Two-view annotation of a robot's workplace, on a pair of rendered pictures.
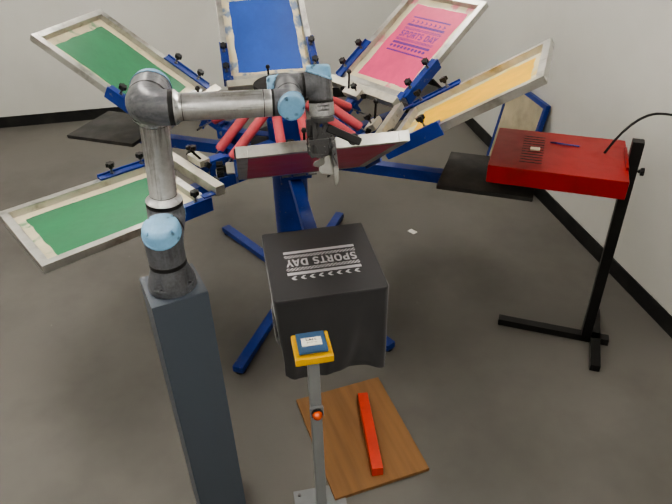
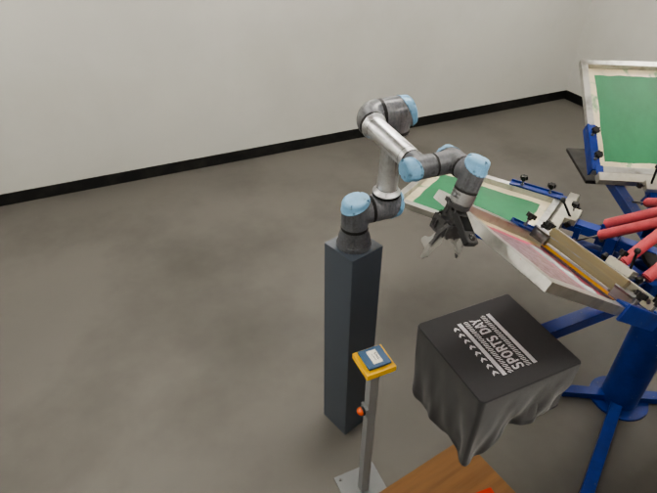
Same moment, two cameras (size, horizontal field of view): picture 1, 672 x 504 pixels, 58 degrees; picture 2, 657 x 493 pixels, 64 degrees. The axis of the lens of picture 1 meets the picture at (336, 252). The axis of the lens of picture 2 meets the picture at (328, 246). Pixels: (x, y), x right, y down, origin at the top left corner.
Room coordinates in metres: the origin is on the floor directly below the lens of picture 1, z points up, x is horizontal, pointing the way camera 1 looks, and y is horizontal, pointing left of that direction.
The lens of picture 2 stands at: (1.00, -1.24, 2.55)
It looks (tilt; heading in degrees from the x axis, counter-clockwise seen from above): 36 degrees down; 75
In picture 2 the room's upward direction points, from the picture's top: 1 degrees clockwise
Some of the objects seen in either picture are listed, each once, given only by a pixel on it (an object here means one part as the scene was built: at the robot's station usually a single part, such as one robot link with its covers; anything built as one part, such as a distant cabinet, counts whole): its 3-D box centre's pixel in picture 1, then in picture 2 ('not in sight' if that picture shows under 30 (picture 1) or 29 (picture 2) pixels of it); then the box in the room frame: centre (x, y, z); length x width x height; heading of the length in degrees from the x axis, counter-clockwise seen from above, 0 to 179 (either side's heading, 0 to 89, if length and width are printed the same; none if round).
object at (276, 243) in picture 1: (321, 259); (496, 342); (2.06, 0.06, 0.95); 0.48 x 0.44 x 0.01; 10
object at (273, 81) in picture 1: (286, 88); (449, 161); (1.76, 0.13, 1.77); 0.11 x 0.11 x 0.08; 8
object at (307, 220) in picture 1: (304, 211); (583, 318); (2.55, 0.15, 0.89); 1.24 x 0.06 x 0.06; 10
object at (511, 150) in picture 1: (557, 160); not in sight; (2.68, -1.08, 1.06); 0.61 x 0.46 x 0.12; 70
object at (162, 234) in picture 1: (163, 240); (356, 210); (1.59, 0.53, 1.37); 0.13 x 0.12 x 0.14; 8
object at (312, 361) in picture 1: (317, 436); (368, 431); (1.54, 0.09, 0.48); 0.22 x 0.22 x 0.96; 10
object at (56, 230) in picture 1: (132, 183); (504, 196); (2.58, 0.95, 1.05); 1.08 x 0.61 x 0.23; 130
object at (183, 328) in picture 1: (200, 411); (349, 340); (1.58, 0.53, 0.60); 0.18 x 0.18 x 1.20; 26
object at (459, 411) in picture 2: (333, 335); (442, 394); (1.84, 0.02, 0.74); 0.45 x 0.03 x 0.43; 100
